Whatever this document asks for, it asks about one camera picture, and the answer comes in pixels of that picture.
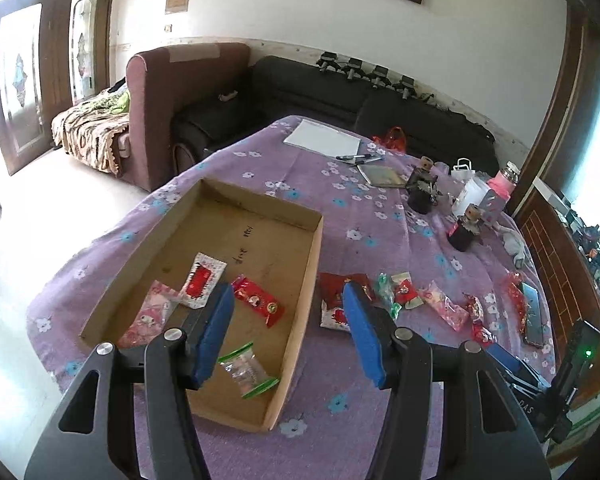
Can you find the red portrait candy packet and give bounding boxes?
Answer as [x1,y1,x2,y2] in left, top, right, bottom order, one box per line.
[465,295,496,348]

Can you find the pink cartoon snack packet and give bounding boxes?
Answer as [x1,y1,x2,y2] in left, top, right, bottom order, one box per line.
[117,281,180,349]

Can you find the white red snack packet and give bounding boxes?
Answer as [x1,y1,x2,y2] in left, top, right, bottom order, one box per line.
[178,252,227,310]
[320,300,350,333]

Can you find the red gold-lettered snack packet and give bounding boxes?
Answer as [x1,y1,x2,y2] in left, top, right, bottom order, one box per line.
[318,273,375,310]

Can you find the smartphone with gold case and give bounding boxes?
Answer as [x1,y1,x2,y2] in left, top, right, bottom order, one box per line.
[519,282,544,348]

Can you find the green white snack packet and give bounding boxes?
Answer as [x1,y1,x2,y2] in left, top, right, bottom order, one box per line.
[375,272,422,321]

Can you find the clear green-edged snack bag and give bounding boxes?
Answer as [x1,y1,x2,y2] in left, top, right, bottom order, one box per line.
[218,342,279,399]

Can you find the long red candy packet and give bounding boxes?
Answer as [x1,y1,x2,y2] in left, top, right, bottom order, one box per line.
[232,275,285,328]

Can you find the red plastic wrapper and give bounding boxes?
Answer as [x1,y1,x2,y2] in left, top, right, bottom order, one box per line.
[504,272,528,334]

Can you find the cardboard tray box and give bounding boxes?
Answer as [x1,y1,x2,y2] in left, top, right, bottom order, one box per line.
[81,178,324,432]

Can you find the purple floral tablecloth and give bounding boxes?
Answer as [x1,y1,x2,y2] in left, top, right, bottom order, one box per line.
[28,116,556,479]

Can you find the white crumpled cloth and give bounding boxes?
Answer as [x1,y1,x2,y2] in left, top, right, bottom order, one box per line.
[494,223,531,270]

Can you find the small olive notebook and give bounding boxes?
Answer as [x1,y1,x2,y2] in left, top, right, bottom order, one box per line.
[358,164,406,188]

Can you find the black cup with figurine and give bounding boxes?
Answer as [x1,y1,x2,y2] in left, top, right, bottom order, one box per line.
[405,156,441,214]

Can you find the black marker pen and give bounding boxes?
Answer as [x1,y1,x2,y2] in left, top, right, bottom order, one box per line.
[335,154,384,166]

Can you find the small red plastic bag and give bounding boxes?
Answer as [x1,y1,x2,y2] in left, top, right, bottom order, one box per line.
[372,126,407,154]

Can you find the white paper sheet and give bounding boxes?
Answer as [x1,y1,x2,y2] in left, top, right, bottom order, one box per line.
[284,119,360,158]

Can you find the pink sleeved water bottle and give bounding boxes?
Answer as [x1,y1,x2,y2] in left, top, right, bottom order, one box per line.
[480,162,520,226]

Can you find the black leather sofa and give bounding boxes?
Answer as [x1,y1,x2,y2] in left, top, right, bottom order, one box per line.
[171,55,500,176]

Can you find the patterned blanket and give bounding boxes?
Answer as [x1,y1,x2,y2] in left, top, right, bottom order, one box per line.
[50,86,131,176]

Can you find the maroon armchair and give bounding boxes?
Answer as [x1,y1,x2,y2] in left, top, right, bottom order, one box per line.
[121,42,250,192]

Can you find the wooden glass door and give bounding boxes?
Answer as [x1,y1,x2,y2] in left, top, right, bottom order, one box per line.
[0,0,112,174]

